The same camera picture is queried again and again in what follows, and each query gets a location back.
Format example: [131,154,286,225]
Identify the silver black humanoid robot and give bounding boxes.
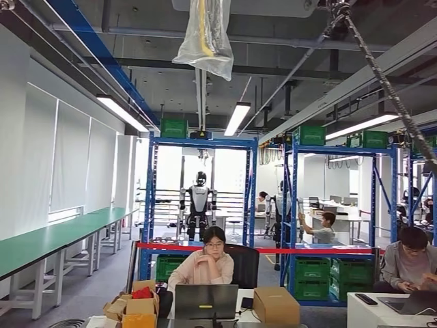
[397,187,423,228]
[264,180,305,272]
[178,171,219,242]

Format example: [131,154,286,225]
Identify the long ceiling light strip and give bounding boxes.
[325,112,400,141]
[223,101,252,137]
[96,94,150,133]

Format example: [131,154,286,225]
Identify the person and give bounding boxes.
[167,225,235,293]
[373,225,437,295]
[298,211,337,245]
[256,190,269,214]

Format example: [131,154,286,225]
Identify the green plastic crate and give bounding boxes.
[346,130,389,150]
[294,257,331,282]
[155,255,187,283]
[329,277,374,303]
[294,279,331,301]
[160,118,189,139]
[293,124,326,147]
[329,258,374,285]

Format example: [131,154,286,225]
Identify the blue steel shelving rack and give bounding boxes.
[407,147,437,248]
[139,133,259,282]
[279,133,399,309]

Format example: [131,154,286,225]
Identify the black office chair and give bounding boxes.
[223,243,260,290]

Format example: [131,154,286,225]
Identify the clear plastic bag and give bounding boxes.
[171,0,235,83]

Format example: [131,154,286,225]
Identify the red barrier tape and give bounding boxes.
[136,242,387,256]

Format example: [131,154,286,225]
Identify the grey laptop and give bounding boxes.
[174,284,239,321]
[377,289,437,317]

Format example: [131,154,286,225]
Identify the green top long table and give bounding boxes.
[0,221,97,321]
[90,206,140,255]

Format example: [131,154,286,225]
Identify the white roller blind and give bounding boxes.
[50,100,92,214]
[85,118,118,214]
[15,83,58,237]

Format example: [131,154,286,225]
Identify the small cardboard box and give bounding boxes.
[253,286,301,325]

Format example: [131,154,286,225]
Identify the red cloth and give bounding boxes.
[132,286,153,300]

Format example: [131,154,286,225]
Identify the ceiling air conditioner unit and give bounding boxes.
[171,0,320,18]

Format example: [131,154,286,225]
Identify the stainless steel work table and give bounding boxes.
[80,316,309,328]

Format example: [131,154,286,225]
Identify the blue overhead beam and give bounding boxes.
[46,0,162,133]

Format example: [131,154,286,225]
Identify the open cardboard box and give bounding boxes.
[103,279,160,328]

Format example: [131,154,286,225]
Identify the black ribbed round disc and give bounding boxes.
[49,318,87,328]

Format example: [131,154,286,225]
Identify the yellow hanging cable loops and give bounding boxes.
[257,146,285,167]

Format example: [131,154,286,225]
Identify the grey overhead crane rail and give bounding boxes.
[194,68,208,132]
[258,16,437,147]

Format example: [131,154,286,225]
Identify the black barrier post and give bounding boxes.
[126,240,139,293]
[371,247,381,284]

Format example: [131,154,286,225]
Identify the thick braided rope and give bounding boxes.
[326,0,437,176]

